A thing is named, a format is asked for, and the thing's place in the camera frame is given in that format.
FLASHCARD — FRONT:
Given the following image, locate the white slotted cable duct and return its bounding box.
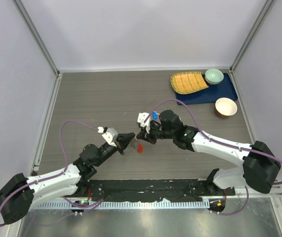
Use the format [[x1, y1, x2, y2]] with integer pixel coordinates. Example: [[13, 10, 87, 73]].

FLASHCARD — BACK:
[[35, 199, 210, 210]]

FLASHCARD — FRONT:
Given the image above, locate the right aluminium frame post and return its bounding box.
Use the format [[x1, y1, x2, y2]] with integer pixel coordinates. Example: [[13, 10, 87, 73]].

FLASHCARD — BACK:
[[230, 0, 276, 72]]

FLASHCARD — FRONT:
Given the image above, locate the left aluminium frame post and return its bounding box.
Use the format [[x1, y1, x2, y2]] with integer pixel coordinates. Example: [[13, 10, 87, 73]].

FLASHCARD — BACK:
[[12, 0, 60, 77]]

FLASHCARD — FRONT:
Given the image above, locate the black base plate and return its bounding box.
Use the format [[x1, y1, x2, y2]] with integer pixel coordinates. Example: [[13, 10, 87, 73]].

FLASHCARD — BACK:
[[85, 179, 236, 202]]

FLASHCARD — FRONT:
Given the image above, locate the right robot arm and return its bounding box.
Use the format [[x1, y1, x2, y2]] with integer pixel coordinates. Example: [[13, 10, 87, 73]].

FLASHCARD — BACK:
[[137, 110, 281, 195]]

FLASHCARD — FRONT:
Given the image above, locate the aluminium frame post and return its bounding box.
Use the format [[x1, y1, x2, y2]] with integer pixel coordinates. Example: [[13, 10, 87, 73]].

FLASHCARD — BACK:
[[12, 0, 60, 77], [230, 0, 276, 72]]

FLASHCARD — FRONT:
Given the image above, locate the blue tagged key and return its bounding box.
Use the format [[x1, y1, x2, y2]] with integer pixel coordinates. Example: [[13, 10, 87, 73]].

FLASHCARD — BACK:
[[152, 112, 159, 120]]

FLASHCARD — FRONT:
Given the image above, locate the dark blue tray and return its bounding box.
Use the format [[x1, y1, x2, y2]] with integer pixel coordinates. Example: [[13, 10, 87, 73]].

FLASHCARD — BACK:
[[175, 73, 238, 105]]

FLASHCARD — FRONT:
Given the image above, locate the yellow woven bamboo plate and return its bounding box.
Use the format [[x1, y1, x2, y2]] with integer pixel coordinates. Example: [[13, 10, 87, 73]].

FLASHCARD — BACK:
[[170, 71, 209, 95]]

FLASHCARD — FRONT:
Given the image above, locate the brown white bowl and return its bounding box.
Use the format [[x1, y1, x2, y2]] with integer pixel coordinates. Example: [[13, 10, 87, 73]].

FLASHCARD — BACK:
[[215, 97, 238, 118]]

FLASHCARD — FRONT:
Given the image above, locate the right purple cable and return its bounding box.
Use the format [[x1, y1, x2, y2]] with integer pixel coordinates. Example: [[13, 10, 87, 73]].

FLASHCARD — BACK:
[[143, 99, 282, 215]]

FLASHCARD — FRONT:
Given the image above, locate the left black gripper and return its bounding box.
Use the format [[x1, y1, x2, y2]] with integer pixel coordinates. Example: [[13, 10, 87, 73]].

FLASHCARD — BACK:
[[94, 132, 135, 167]]

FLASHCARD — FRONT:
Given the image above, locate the light green bowl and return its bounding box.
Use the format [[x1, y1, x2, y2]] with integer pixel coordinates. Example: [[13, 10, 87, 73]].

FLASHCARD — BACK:
[[205, 69, 224, 85]]

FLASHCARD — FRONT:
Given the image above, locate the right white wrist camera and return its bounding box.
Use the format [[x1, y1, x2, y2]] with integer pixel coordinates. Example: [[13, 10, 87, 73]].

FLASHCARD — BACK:
[[137, 113, 150, 133]]

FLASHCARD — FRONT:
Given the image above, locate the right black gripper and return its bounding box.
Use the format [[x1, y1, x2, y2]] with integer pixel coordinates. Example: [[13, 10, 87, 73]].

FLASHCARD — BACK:
[[137, 121, 175, 145]]

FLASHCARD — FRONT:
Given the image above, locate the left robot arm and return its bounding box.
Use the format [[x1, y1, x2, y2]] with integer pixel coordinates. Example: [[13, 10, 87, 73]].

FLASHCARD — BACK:
[[0, 132, 135, 227]]

